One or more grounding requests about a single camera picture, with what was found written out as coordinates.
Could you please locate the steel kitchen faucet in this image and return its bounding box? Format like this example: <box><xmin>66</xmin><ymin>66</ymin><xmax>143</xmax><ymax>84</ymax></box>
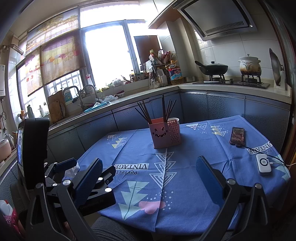
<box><xmin>63</xmin><ymin>85</ymin><xmax>86</xmax><ymax>112</ymax></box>

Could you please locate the white power bank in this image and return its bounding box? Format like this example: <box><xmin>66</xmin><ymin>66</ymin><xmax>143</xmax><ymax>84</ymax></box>
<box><xmin>256</xmin><ymin>154</ymin><xmax>272</xmax><ymax>175</ymax></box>

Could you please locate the blue patterned tablecloth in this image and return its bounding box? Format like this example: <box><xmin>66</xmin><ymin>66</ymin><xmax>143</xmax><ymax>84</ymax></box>
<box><xmin>78</xmin><ymin>115</ymin><xmax>290</xmax><ymax>235</ymax></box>

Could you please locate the wooden cutting board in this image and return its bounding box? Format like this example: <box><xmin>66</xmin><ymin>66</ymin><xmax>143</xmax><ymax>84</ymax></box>
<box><xmin>48</xmin><ymin>90</ymin><xmax>67</xmax><ymax>123</ymax></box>

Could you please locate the black smartphone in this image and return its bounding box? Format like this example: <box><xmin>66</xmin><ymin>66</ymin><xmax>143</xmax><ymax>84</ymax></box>
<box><xmin>229</xmin><ymin>127</ymin><xmax>245</xmax><ymax>147</ymax></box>

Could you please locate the pink smiley utensil holder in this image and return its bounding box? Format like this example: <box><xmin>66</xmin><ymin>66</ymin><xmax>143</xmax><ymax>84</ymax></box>
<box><xmin>149</xmin><ymin>118</ymin><xmax>181</xmax><ymax>149</ymax></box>

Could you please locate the white spray bottle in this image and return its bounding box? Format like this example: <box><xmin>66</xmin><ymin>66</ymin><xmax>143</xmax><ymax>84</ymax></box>
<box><xmin>85</xmin><ymin>74</ymin><xmax>95</xmax><ymax>89</ymax></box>

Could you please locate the dark chopstick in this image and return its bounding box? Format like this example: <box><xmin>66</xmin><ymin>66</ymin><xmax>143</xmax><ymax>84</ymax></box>
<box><xmin>142</xmin><ymin>100</ymin><xmax>152</xmax><ymax>124</ymax></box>
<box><xmin>165</xmin><ymin>99</ymin><xmax>171</xmax><ymax>122</ymax></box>
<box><xmin>162</xmin><ymin>95</ymin><xmax>166</xmax><ymax>122</ymax></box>
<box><xmin>134</xmin><ymin>108</ymin><xmax>152</xmax><ymax>125</ymax></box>
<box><xmin>168</xmin><ymin>100</ymin><xmax>176</xmax><ymax>119</ymax></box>
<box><xmin>137</xmin><ymin>101</ymin><xmax>152</xmax><ymax>124</ymax></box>

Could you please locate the white paper cup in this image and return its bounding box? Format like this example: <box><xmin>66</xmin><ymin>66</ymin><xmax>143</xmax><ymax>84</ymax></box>
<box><xmin>168</xmin><ymin>118</ymin><xmax>180</xmax><ymax>123</ymax></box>

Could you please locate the patterned roller blind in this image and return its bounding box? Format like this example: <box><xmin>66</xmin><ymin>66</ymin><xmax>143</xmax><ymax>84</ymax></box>
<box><xmin>16</xmin><ymin>29</ymin><xmax>87</xmax><ymax>96</ymax></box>

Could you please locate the black gas stove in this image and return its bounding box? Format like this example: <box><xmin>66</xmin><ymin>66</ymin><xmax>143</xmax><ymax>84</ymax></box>
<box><xmin>193</xmin><ymin>75</ymin><xmax>270</xmax><ymax>89</ymax></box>

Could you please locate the white plastic jug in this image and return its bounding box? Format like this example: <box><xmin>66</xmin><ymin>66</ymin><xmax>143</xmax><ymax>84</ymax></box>
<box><xmin>157</xmin><ymin>68</ymin><xmax>168</xmax><ymax>86</ymax></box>

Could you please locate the cooking oil bottle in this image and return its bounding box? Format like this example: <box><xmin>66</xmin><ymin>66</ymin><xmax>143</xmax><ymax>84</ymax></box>
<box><xmin>166</xmin><ymin>60</ymin><xmax>184</xmax><ymax>85</ymax></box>

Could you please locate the black frying pan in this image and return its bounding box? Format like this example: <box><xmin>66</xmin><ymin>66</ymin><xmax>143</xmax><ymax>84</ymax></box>
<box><xmin>195</xmin><ymin>61</ymin><xmax>228</xmax><ymax>76</ymax></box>

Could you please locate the white ceramic pot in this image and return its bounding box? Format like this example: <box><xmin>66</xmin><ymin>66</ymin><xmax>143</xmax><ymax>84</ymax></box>
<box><xmin>238</xmin><ymin>54</ymin><xmax>261</xmax><ymax>76</ymax></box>

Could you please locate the steel pot lid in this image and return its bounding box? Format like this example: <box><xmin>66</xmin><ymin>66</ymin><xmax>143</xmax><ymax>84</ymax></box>
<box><xmin>269</xmin><ymin>48</ymin><xmax>284</xmax><ymax>86</ymax></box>

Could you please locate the steel range hood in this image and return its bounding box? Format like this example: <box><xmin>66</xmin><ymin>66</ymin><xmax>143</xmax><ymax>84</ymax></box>
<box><xmin>173</xmin><ymin>0</ymin><xmax>257</xmax><ymax>41</ymax></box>

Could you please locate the black charging cable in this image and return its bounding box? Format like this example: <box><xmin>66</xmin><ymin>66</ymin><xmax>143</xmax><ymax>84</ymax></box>
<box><xmin>234</xmin><ymin>143</ymin><xmax>296</xmax><ymax>167</ymax></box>

